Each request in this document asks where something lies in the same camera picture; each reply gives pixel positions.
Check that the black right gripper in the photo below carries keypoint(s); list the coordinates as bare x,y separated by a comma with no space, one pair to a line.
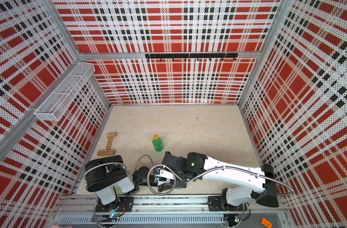
180,184

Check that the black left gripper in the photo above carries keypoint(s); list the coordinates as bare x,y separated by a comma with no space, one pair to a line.
164,188

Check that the green plastic soda bottle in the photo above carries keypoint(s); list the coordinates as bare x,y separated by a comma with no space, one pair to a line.
158,144

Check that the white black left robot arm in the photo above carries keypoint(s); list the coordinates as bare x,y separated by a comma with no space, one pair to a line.
104,174

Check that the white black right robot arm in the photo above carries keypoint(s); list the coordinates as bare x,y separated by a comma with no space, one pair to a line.
252,184

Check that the wooden double roller tool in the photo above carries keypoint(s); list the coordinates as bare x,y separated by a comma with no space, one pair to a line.
108,151

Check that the orange tool on floor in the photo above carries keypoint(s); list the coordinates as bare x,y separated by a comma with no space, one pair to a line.
266,223

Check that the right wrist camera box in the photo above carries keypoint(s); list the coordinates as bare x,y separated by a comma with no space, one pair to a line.
163,176

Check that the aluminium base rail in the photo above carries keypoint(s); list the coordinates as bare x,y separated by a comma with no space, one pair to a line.
161,211

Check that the black wall hook rail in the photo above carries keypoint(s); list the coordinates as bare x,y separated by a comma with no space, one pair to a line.
192,56

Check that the white wire mesh shelf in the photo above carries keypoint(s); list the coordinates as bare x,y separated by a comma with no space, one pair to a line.
57,103

